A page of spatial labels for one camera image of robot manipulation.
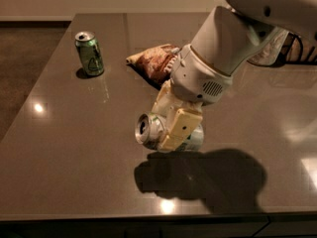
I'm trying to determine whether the white 7up can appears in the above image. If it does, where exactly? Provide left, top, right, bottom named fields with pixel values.
left=135, top=113, right=204, bottom=153

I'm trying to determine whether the brown chip bag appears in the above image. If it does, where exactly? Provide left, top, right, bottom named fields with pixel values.
left=126, top=44, right=180, bottom=87

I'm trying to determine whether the green soda can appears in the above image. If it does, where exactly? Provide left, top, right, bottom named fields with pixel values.
left=75, top=31, right=104, bottom=76

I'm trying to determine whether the metal mesh cup holder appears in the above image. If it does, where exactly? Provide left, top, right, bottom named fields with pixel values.
left=249, top=31, right=317, bottom=67

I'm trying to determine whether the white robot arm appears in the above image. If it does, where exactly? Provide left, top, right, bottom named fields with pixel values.
left=153, top=0, right=317, bottom=152

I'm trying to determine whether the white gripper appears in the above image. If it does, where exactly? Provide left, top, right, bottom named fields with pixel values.
left=152, top=45, right=233, bottom=152

